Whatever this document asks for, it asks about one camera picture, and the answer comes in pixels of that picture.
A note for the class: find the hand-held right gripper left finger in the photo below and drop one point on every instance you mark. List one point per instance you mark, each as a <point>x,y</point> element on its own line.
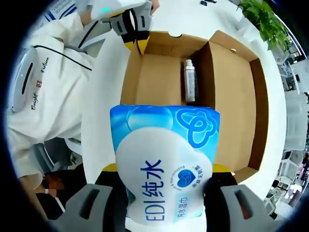
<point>82,212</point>

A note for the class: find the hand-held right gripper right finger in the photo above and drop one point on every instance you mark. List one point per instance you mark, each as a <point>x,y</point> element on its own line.
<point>241,212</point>

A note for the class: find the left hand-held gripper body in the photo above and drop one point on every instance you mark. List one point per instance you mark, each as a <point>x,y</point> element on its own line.
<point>108,8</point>

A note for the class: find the silver spray bottle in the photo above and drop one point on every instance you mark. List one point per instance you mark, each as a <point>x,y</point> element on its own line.
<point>191,82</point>

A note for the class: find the soft blue wet wipes pack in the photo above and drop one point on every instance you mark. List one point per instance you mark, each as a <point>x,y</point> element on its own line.
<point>157,157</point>

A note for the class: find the brown cardboard shoe box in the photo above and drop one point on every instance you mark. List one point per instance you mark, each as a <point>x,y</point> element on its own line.
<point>229,96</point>

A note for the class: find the small black table item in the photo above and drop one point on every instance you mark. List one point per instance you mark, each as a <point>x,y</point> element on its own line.
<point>207,2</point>

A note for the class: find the person's left hand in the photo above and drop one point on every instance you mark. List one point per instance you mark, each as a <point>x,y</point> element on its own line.
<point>155,6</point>

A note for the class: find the grey office chair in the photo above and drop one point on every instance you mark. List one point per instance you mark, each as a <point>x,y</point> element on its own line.
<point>50,154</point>

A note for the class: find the person's white shirt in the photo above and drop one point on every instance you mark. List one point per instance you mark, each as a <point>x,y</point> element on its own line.
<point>60,96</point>

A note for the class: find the white chest device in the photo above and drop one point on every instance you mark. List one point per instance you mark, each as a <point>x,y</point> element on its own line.
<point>21,82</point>

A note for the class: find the green potted plant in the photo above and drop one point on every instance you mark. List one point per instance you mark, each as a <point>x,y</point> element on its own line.
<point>263,19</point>

